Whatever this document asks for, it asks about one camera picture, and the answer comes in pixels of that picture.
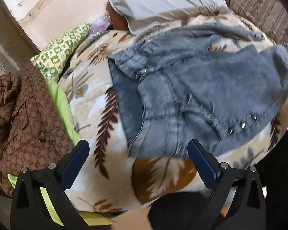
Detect leaf print blanket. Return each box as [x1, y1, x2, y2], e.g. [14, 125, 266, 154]
[58, 12, 288, 212]

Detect brown patterned cloth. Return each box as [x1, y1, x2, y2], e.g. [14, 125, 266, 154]
[0, 62, 74, 197]

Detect reddish brown pillow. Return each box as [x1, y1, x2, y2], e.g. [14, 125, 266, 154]
[106, 1, 130, 31]

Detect pale grey pillow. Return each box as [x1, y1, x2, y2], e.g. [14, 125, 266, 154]
[104, 0, 231, 36]

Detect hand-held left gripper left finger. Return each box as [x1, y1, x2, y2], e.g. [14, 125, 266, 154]
[10, 139, 96, 230]

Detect wooden wardrobe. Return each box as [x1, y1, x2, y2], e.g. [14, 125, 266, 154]
[0, 0, 39, 87]

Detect lime green sheet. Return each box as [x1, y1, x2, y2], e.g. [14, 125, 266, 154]
[7, 77, 116, 228]

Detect green patterned pillow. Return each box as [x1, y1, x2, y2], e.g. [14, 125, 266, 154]
[31, 23, 93, 82]

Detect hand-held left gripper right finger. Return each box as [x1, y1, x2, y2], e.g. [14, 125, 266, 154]
[188, 138, 267, 230]

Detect grey-blue denim pants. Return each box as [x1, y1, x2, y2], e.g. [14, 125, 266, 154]
[108, 23, 288, 160]

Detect beige striped cushion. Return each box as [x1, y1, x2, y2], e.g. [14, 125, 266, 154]
[229, 0, 288, 64]

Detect person's dark clothing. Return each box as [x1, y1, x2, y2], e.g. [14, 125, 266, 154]
[147, 127, 288, 230]

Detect purple plastic wrap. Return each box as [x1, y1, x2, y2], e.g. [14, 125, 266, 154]
[89, 14, 111, 37]

